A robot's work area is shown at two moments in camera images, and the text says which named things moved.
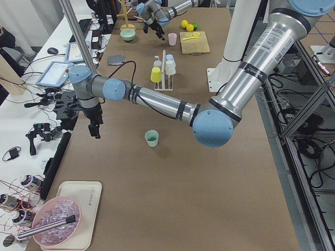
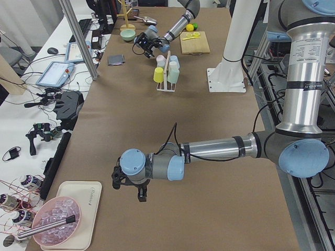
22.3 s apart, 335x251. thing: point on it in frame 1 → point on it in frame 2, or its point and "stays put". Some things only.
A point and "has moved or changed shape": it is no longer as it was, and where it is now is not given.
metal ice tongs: [46, 227] stays put
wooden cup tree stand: [126, 26] stays put
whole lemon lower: [189, 27] stays put
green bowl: [127, 35] stays put
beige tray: [87, 194] stays put
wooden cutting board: [194, 42] stays put
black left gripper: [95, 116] → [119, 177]
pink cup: [172, 38] has moved or changed shape
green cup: [152, 138] → [173, 72]
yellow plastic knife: [188, 38] stays put
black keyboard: [85, 25] stays put
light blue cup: [169, 57] → [174, 58]
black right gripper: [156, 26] → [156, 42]
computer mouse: [52, 50] stays put
